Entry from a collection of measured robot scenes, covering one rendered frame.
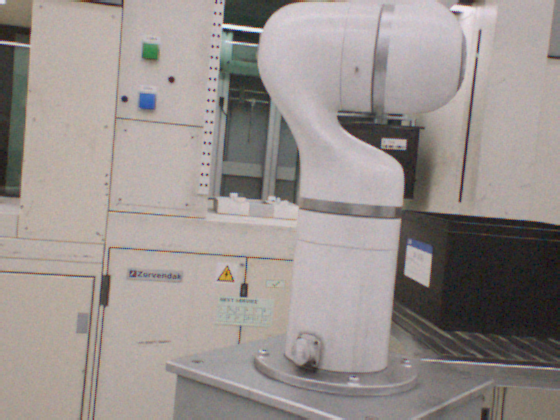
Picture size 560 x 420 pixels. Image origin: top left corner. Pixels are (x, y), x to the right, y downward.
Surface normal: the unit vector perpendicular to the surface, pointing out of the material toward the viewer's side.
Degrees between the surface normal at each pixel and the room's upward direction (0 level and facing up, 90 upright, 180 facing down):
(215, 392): 90
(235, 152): 90
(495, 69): 90
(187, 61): 90
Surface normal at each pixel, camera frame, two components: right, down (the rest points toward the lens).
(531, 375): 0.15, 0.07
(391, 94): -0.20, 0.74
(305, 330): -0.72, -0.03
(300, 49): -0.18, 0.01
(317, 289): -0.56, -0.01
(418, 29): -0.07, -0.35
